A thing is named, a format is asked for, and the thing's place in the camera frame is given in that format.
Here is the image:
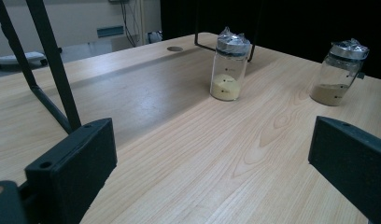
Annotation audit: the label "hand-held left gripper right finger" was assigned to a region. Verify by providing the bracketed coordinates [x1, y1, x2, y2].
[307, 115, 381, 224]

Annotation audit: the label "white flat object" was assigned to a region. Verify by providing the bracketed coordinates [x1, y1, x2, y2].
[0, 50, 49, 71]

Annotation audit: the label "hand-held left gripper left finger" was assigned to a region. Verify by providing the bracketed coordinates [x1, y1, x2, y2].
[24, 117, 118, 224]

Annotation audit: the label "black curtain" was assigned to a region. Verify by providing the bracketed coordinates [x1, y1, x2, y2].
[160, 0, 381, 82]

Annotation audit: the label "foil-capped jar of brown powder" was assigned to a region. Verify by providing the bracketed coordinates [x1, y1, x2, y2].
[309, 37, 370, 107]

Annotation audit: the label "foil-capped jar of yellow powder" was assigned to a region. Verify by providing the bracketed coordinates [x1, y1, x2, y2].
[209, 26, 252, 102]

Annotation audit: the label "black metal-legged shelf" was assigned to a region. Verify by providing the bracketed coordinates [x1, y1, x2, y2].
[0, 0, 262, 134]

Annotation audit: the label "black wall cables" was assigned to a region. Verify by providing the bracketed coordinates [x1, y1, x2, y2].
[120, 0, 141, 49]

